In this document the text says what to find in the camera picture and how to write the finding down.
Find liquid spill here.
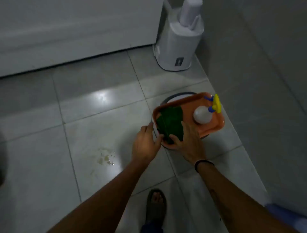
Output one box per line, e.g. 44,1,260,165
95,148,116,167

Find white spray bottle yellow trigger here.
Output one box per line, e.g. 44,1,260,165
193,94,222,125

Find grey sandal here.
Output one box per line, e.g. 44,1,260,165
145,189,167,228

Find blue shorts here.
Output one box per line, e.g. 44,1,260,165
264,202,307,233

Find person's left forearm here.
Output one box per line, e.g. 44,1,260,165
47,159,150,233

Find white cabinet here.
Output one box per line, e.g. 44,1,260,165
0,0,165,78

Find person's left hand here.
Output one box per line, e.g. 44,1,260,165
131,122,165,166

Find white brush handle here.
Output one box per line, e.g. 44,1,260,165
179,0,203,32

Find person's right forearm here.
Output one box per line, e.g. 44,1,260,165
197,162,299,233

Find green cloth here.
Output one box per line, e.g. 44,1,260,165
156,106,185,145

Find person's right hand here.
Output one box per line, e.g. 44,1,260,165
169,121,208,166

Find black wristband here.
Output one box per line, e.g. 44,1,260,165
194,159,215,173

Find white bucket grey rim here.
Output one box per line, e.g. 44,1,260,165
152,92,209,151

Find white plastic bin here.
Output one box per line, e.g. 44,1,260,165
153,5,205,72

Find orange plastic tray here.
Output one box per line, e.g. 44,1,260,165
152,92,225,150

